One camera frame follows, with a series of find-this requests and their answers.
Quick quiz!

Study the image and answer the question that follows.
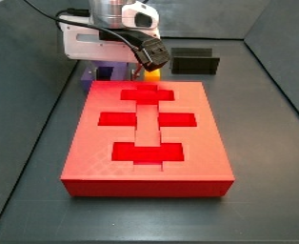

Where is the purple U-shaped block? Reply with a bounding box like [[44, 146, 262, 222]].
[[82, 61, 128, 92]]

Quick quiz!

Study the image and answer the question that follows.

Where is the black cable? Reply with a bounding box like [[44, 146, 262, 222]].
[[23, 0, 150, 65]]

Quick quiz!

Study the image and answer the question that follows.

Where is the yellow long bar block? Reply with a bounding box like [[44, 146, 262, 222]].
[[144, 70, 160, 81]]

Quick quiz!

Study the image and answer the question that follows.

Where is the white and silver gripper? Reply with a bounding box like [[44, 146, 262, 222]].
[[60, 0, 160, 63]]

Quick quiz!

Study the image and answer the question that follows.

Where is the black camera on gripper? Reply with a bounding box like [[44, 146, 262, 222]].
[[99, 30, 171, 71]]

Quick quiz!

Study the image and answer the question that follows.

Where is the red board with slots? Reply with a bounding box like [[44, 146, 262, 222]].
[[62, 81, 235, 197]]

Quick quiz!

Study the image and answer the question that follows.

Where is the black angled fixture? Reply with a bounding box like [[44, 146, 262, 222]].
[[171, 48, 220, 75]]

